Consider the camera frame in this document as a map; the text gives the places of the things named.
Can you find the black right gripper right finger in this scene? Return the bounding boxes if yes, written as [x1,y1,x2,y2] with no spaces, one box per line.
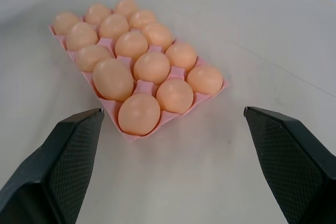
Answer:
[243,106,336,224]

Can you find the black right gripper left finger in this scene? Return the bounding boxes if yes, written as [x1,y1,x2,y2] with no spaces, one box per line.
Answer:
[0,108,105,224]

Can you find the beige egg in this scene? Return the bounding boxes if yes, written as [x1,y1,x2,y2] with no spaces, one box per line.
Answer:
[128,9,158,30]
[84,3,111,25]
[186,65,224,96]
[156,78,194,114]
[92,58,134,103]
[164,42,197,72]
[141,22,174,51]
[114,0,140,20]
[65,22,99,51]
[76,44,113,73]
[133,51,171,85]
[114,30,149,61]
[99,13,130,40]
[53,11,81,36]
[118,93,161,137]

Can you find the pink egg tray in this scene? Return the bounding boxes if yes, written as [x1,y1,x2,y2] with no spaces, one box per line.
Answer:
[47,8,229,144]

